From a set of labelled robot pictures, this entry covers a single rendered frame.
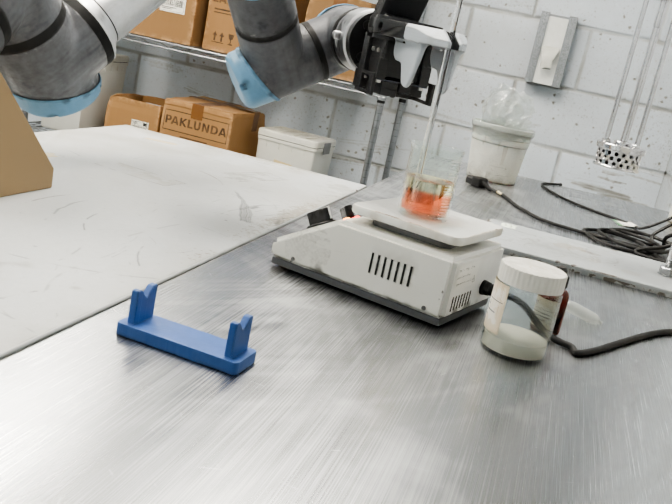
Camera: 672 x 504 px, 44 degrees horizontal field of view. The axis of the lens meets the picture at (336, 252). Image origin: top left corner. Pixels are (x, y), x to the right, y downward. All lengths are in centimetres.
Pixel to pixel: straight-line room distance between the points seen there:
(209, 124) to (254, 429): 265
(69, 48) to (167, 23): 211
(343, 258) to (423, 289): 9
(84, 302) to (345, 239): 26
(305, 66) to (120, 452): 64
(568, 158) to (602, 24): 50
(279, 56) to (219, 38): 220
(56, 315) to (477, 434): 32
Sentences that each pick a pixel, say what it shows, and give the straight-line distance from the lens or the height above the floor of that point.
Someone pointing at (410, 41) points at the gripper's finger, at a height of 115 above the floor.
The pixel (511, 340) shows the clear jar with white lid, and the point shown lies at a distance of 74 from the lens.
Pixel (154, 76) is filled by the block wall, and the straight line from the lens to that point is 369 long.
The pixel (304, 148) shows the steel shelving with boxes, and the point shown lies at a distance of 309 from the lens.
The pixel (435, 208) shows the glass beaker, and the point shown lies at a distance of 78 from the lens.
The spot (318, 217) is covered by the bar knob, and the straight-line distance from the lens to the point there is 85.
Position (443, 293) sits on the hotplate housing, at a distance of 76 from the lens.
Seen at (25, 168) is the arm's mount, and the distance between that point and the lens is 98.
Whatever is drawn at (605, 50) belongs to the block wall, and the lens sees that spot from 325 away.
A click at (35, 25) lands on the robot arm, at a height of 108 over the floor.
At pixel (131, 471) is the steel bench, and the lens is 46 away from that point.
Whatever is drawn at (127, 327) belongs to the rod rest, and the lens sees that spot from 62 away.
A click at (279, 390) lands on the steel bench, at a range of 57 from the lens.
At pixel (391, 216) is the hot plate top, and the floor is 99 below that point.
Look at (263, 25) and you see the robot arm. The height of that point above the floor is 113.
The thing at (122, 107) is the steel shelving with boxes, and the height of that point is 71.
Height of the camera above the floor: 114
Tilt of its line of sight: 14 degrees down
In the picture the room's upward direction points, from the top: 12 degrees clockwise
